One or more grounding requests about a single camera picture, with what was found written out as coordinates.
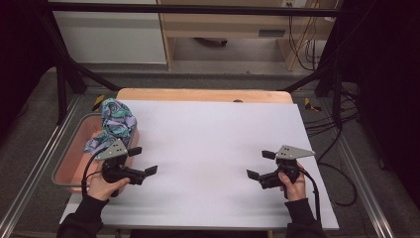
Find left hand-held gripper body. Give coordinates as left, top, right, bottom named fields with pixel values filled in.
left=95, top=138, right=147, bottom=186

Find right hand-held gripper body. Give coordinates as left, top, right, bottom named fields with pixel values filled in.
left=258, top=144, right=316, bottom=190

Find purple seahorse print swimsuit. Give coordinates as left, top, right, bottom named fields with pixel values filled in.
left=83, top=97, right=138, bottom=157

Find pink basket with grey rim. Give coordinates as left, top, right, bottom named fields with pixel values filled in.
left=52, top=112, right=140, bottom=194

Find person's left hand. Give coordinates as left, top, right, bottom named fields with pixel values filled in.
left=86, top=172, right=132, bottom=202

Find person's right hand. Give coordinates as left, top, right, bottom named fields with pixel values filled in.
left=277, top=163, right=307, bottom=202

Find white foam board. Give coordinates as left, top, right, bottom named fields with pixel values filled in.
left=59, top=99, right=340, bottom=231

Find white cabinet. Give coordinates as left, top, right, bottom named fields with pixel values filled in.
left=49, top=0, right=167, bottom=65

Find black curtain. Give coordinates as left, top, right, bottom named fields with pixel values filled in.
left=340, top=0, right=420, bottom=199
left=0, top=0, right=57, bottom=140

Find light wooden desk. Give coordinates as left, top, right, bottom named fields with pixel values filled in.
left=157, top=0, right=341, bottom=72

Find white power socket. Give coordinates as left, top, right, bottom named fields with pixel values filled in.
left=280, top=0, right=308, bottom=8

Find left hand-held gripper black cable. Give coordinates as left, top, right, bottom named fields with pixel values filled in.
left=81, top=147, right=110, bottom=196

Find hand-held gripper black cable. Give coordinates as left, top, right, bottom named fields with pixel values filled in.
left=81, top=147, right=110, bottom=196
left=298, top=167, right=322, bottom=222

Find right hand-held gripper black cable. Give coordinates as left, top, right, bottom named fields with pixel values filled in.
left=298, top=167, right=322, bottom=222

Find yellow-handled tool left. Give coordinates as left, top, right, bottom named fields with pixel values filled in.
left=92, top=94, right=106, bottom=112

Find yellow-handled tool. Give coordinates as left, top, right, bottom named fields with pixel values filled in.
left=303, top=97, right=323, bottom=112
left=92, top=94, right=106, bottom=112

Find yellow-handled tool right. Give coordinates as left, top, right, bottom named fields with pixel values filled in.
left=303, top=97, right=323, bottom=112

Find aluminium floor rail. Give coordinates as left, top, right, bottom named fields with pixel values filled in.
left=0, top=93, right=82, bottom=238
left=333, top=132, right=395, bottom=238

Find black floor cables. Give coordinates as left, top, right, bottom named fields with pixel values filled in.
left=303, top=83, right=361, bottom=207

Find hanging desk cables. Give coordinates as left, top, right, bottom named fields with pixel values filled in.
left=287, top=0, right=322, bottom=72

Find black metal frame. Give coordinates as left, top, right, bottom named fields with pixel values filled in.
left=36, top=1, right=345, bottom=128

